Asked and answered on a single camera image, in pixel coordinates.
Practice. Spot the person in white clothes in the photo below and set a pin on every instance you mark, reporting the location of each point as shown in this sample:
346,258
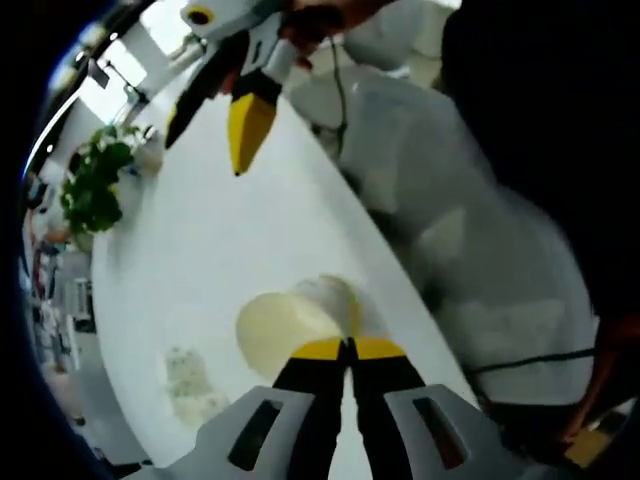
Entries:
450,175

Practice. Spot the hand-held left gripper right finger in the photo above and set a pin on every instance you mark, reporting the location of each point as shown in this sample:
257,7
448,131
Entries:
400,430

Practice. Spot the person's right hand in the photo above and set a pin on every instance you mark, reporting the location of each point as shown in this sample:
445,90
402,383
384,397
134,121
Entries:
370,10

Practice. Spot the green potted plant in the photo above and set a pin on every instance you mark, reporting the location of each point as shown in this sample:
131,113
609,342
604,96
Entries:
95,190

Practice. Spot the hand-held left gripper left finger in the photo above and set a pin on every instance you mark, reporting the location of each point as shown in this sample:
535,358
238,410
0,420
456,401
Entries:
300,425

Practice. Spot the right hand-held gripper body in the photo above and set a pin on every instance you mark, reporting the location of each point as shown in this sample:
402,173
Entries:
225,17

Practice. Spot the green printed paper cup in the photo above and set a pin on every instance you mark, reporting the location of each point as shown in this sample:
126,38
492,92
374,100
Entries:
285,325

